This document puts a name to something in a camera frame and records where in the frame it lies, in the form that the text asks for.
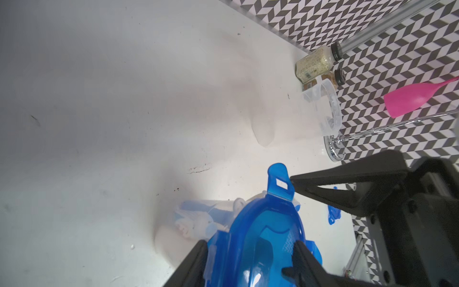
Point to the clear plastic cup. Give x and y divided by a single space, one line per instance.
191 221
310 114

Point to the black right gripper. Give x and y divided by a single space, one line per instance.
415 225

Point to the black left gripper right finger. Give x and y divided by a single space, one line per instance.
307 272

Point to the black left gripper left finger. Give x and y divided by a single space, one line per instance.
190 272

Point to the blue lid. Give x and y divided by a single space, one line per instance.
260 241
334 214

